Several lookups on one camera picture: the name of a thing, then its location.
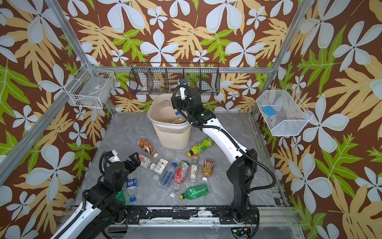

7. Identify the white wire basket left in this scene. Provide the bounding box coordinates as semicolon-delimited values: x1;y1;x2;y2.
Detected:
65;63;116;109

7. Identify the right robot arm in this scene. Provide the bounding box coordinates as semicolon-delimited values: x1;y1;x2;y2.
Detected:
171;85;277;224

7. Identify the beige plastic waste bin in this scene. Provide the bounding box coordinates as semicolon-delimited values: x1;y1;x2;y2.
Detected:
147;94;191;149

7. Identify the brown Nescafe coffee bottle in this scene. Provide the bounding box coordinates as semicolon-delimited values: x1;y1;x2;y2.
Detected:
138;138;159;158

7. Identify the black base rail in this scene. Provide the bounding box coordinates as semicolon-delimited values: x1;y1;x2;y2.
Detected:
125;205;260;227

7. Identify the black wire wall basket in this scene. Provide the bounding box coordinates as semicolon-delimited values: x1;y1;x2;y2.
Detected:
127;62;221;95

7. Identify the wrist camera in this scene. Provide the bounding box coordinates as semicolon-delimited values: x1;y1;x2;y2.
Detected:
106;150;121;164
179;79;188;101

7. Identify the dark green soda bottle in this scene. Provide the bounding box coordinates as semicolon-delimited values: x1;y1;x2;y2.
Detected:
116;190;126;205

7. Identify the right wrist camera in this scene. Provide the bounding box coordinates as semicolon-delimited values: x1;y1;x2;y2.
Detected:
179;79;188;101

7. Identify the white green label bottle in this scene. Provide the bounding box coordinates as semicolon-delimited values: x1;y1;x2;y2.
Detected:
189;156;199;183

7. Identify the red label drink bottle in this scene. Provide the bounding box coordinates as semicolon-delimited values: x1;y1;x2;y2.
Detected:
174;161;190;184

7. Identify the clear blue cap water bottle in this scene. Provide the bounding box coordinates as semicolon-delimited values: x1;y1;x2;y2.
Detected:
158;162;178;189

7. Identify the clear bottle red label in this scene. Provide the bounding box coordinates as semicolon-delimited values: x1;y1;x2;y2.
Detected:
172;112;187;124

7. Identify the green soda bottle yellow cap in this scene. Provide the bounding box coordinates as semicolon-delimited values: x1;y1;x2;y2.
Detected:
179;184;209;200

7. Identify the white mesh basket right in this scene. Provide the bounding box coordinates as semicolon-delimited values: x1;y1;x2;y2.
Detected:
256;87;313;137

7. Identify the small clear bottle white cap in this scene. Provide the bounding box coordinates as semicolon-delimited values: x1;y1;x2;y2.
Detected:
170;181;180;198

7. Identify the green yellow juice bottle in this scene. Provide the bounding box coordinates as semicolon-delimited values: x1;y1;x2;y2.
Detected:
187;137;214;157

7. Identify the guava juice bottle pink label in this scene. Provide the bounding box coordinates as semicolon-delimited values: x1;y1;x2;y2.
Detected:
138;154;151;168

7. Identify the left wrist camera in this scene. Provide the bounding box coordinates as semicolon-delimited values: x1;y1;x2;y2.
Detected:
106;150;121;164

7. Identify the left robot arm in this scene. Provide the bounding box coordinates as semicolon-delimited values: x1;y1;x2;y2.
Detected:
52;151;141;239

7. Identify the amber tea bottle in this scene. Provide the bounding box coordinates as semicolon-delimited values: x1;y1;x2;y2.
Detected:
202;159;215;182

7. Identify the white label tea bottle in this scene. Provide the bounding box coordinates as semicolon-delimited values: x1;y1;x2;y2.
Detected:
150;158;169;181

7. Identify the blue object in basket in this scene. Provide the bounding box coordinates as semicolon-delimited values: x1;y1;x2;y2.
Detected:
263;106;276;117

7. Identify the Pepsi bottle blue label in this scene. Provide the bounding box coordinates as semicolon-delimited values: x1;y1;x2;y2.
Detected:
126;176;138;203

